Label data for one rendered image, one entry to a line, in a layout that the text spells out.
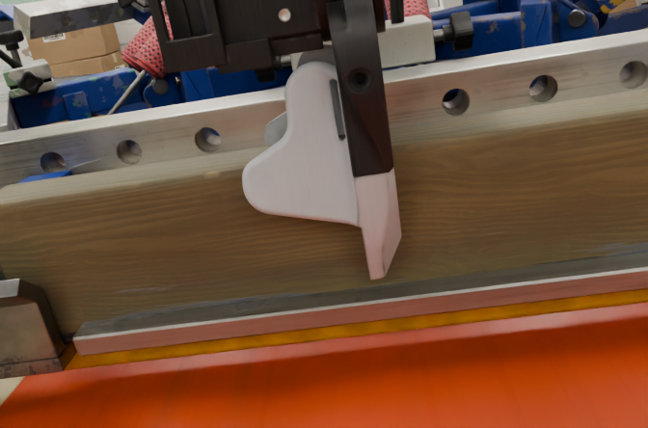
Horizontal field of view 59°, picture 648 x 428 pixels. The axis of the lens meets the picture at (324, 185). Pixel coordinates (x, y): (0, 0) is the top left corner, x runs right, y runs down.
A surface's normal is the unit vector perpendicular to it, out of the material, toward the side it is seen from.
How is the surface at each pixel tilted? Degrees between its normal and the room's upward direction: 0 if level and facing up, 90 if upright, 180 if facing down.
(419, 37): 90
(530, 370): 0
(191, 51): 90
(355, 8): 66
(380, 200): 102
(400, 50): 90
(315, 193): 82
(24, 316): 90
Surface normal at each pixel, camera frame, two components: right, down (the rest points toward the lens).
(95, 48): 0.11, 0.39
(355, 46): -0.07, 0.17
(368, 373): -0.17, -0.92
